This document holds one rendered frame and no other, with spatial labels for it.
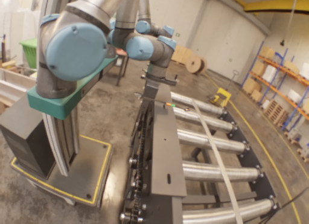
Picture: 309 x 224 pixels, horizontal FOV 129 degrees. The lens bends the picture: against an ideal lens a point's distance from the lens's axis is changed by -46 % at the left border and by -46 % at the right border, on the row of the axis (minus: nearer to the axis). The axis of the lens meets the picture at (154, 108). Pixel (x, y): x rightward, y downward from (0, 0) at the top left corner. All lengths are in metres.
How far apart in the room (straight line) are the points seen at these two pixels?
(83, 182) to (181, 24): 10.67
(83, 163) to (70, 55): 1.15
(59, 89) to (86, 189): 0.92
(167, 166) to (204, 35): 11.13
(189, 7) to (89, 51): 10.95
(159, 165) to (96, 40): 0.32
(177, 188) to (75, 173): 1.04
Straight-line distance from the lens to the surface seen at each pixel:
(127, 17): 0.50
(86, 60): 0.27
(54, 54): 0.25
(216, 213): 0.74
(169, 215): 0.35
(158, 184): 0.34
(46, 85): 0.43
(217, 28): 11.72
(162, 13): 10.80
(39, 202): 1.61
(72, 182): 1.24
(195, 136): 0.99
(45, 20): 0.40
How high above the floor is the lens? 1.45
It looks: 31 degrees down
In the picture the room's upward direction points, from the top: 21 degrees clockwise
